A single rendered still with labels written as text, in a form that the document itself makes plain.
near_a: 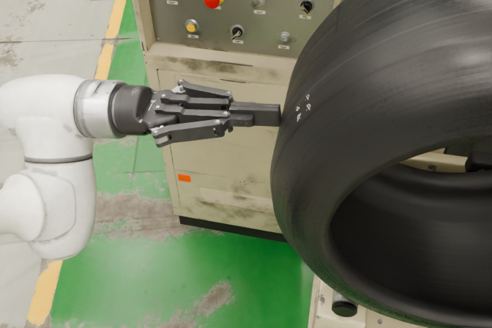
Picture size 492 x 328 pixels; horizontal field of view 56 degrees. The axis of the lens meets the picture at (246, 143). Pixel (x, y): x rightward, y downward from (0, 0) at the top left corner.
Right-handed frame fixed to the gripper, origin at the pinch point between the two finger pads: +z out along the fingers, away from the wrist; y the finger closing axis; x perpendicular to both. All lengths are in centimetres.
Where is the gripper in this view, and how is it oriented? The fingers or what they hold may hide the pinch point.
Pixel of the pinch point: (255, 114)
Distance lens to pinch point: 65.0
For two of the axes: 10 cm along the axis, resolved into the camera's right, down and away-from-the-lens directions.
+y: 2.0, -7.1, 6.8
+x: 1.4, 7.0, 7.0
